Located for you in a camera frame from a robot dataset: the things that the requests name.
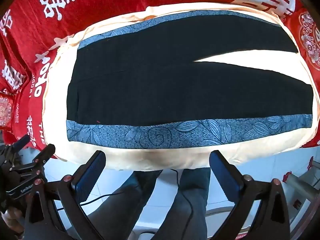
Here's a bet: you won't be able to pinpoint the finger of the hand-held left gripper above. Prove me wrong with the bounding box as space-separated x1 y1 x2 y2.
11 134 30 153
10 144 56 174

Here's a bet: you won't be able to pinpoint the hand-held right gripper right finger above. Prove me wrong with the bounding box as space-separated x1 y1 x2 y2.
209 150 291 240

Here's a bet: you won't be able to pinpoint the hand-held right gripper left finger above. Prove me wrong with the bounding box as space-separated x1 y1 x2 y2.
24 150 107 240

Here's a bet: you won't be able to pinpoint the black pants blue floral stripe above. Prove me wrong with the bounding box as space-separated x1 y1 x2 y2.
65 10 314 149

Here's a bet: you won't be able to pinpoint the person's left leg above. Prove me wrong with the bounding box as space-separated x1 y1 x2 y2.
84 169 163 240

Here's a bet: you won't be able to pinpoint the person's leg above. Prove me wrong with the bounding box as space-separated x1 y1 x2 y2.
84 169 163 240
150 167 212 240

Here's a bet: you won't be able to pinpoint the person's legs in jeans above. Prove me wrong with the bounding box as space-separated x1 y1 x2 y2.
56 169 196 240

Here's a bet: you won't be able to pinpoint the person's right leg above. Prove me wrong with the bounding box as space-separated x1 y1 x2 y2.
150 167 212 240

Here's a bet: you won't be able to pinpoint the metal pole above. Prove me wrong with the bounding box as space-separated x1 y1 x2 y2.
287 172 320 202

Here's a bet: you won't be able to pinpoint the red printed blanket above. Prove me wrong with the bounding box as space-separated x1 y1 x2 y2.
0 0 320 183

